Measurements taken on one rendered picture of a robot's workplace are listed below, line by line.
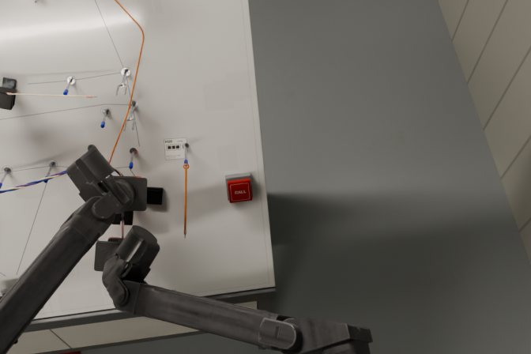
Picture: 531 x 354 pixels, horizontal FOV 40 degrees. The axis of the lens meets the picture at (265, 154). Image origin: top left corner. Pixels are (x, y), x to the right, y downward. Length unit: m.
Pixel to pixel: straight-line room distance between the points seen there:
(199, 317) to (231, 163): 0.43
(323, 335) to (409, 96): 2.02
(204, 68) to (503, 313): 1.64
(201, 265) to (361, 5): 1.85
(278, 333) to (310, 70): 2.02
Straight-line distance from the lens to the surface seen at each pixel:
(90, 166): 1.33
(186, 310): 1.30
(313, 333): 1.13
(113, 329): 2.09
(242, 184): 1.56
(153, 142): 1.56
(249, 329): 1.21
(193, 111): 1.53
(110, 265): 1.44
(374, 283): 2.69
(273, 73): 3.04
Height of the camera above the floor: 2.55
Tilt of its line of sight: 64 degrees down
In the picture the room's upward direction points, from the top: 1 degrees clockwise
